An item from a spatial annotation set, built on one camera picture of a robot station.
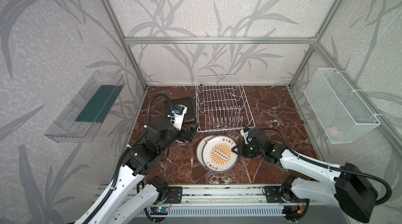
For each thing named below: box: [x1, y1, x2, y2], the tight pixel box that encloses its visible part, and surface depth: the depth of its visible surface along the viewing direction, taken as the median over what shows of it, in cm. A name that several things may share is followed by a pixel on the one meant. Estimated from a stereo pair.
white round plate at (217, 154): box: [201, 135, 239, 173], surface depth 82 cm
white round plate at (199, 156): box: [196, 135, 217, 170], surface depth 85 cm
